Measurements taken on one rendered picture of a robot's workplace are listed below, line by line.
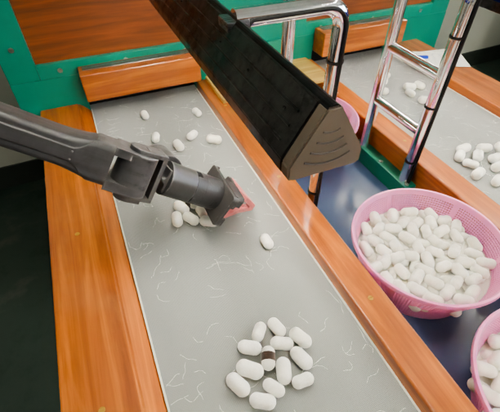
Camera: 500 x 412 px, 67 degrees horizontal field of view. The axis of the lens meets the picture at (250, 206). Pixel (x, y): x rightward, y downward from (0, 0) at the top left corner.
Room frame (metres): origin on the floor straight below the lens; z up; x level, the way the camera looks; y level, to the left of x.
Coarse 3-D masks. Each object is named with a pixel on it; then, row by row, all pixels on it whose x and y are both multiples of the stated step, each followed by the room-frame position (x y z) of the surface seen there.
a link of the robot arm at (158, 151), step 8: (136, 144) 0.47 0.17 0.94; (136, 152) 0.44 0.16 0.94; (144, 152) 0.45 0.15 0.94; (152, 152) 0.46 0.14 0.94; (160, 152) 0.47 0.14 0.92; (168, 152) 0.53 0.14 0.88; (160, 160) 0.46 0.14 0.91; (176, 160) 0.52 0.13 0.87; (160, 168) 0.45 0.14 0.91; (152, 176) 0.45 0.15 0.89; (160, 176) 0.45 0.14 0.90; (152, 184) 0.44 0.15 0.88; (152, 192) 0.43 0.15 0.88; (128, 200) 0.42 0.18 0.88; (136, 200) 0.42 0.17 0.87; (144, 200) 0.42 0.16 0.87
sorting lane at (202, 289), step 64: (128, 128) 0.82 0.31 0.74; (192, 128) 0.82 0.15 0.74; (256, 192) 0.58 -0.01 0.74; (128, 256) 0.41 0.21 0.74; (192, 256) 0.41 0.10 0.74; (256, 256) 0.41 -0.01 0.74; (192, 320) 0.29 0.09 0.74; (256, 320) 0.29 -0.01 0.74; (320, 320) 0.29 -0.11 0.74; (192, 384) 0.20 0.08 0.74; (256, 384) 0.20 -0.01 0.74; (320, 384) 0.20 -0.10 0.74; (384, 384) 0.20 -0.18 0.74
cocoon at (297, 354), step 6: (294, 348) 0.24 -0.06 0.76; (300, 348) 0.24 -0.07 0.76; (294, 354) 0.23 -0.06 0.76; (300, 354) 0.23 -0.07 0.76; (306, 354) 0.23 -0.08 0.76; (294, 360) 0.22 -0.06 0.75; (300, 360) 0.22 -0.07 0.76; (306, 360) 0.22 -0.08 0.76; (312, 360) 0.22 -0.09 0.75; (300, 366) 0.22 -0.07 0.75; (306, 366) 0.21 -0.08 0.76
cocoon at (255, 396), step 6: (252, 396) 0.17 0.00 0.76; (258, 396) 0.17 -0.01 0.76; (264, 396) 0.17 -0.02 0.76; (270, 396) 0.17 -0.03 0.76; (252, 402) 0.17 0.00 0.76; (258, 402) 0.17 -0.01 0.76; (264, 402) 0.17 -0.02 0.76; (270, 402) 0.17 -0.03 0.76; (258, 408) 0.16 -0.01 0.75; (264, 408) 0.16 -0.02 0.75; (270, 408) 0.16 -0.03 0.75
